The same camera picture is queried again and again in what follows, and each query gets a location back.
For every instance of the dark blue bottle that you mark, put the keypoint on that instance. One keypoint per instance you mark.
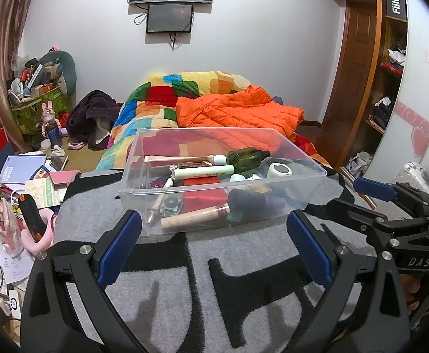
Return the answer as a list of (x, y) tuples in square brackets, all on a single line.
[(54, 135)]

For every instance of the white charger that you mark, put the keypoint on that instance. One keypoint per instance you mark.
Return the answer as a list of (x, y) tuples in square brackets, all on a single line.
[(14, 301)]

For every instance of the colourful patchwork blanket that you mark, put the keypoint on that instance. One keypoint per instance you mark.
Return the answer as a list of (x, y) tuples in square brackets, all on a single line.
[(144, 103)]

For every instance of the black makeup sponge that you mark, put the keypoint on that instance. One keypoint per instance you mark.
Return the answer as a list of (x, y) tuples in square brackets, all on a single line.
[(247, 200)]

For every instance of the orange down jacket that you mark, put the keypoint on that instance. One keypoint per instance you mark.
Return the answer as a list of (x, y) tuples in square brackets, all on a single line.
[(233, 110)]

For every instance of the orange box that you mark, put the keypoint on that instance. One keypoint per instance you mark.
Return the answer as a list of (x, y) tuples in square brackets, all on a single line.
[(43, 89)]

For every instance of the wooden shelf unit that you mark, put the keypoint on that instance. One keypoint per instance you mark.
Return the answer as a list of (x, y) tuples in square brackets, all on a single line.
[(387, 81)]

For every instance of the wooden door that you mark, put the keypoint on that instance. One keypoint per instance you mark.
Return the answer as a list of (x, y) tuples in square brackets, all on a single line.
[(357, 62)]

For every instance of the beige cosmetic tube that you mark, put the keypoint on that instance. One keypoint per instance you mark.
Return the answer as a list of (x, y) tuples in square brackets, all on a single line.
[(174, 159)]

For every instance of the dark clothing pile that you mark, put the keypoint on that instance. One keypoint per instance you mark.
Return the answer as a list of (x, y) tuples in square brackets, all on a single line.
[(89, 114)]

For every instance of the white suitcase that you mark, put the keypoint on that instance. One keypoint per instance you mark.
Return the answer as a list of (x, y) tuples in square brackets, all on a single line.
[(414, 176)]

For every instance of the pink bunny toy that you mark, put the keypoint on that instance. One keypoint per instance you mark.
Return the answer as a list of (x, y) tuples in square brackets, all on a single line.
[(48, 116)]

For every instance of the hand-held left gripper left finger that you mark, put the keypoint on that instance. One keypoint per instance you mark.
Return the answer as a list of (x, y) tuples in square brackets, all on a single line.
[(121, 250)]

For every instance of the green glass bottle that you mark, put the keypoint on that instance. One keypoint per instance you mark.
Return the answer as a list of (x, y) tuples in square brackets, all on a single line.
[(247, 156)]

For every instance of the striped curtain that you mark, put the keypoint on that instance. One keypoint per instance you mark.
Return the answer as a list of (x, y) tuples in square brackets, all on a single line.
[(1, 44)]

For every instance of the beige cup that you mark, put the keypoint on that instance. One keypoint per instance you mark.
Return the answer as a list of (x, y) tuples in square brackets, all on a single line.
[(45, 144)]

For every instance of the grey green neck pillow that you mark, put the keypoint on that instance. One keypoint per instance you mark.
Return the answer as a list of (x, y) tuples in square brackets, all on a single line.
[(65, 62)]

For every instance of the light blue notebook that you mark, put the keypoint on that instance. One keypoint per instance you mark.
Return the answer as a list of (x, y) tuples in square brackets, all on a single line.
[(20, 167)]

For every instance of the red pouch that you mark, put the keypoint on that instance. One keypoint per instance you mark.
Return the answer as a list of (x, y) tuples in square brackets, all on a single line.
[(203, 193)]

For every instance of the dark purple cloth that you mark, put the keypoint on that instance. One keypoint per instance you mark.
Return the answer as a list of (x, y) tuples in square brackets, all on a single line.
[(278, 100)]

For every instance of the clear pink pouch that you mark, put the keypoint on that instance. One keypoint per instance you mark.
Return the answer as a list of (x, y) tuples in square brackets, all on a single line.
[(5, 224)]

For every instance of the green patterned booklet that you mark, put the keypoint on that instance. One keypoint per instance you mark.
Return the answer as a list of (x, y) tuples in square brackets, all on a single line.
[(42, 191)]

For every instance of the small wall monitor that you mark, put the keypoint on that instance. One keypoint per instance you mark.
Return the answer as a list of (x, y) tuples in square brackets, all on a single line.
[(169, 18)]

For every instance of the person's right hand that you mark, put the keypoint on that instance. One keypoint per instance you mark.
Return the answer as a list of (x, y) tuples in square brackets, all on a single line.
[(411, 290)]

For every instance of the white wardrobe sliding door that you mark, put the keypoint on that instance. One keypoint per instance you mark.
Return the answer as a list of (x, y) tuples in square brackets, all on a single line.
[(416, 99)]

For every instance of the clear plastic storage box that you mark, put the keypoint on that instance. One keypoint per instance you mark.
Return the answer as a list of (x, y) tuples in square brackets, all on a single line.
[(137, 206)]

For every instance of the false eyelash case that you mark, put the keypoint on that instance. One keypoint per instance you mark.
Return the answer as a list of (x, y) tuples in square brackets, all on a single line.
[(170, 205)]

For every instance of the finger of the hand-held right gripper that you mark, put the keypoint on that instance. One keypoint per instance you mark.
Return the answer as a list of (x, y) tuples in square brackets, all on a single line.
[(350, 209), (376, 189)]

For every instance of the white tube red label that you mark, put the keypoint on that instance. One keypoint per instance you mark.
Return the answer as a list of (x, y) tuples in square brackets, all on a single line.
[(203, 172)]

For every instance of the grey blanket black pattern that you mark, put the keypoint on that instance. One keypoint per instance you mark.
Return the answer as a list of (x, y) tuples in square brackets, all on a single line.
[(199, 264)]

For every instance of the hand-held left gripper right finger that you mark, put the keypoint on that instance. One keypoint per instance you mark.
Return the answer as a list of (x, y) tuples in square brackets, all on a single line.
[(310, 250)]

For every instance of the green shopping bag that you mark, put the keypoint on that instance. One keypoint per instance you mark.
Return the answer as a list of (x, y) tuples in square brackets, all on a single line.
[(34, 112)]

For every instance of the white tape roll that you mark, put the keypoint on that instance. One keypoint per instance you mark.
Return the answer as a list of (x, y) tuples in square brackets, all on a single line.
[(278, 169)]

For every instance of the black sign box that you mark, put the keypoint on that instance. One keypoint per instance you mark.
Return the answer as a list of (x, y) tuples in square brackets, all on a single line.
[(396, 2)]

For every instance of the pink book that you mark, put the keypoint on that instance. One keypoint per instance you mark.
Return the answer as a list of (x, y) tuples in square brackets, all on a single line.
[(65, 177)]

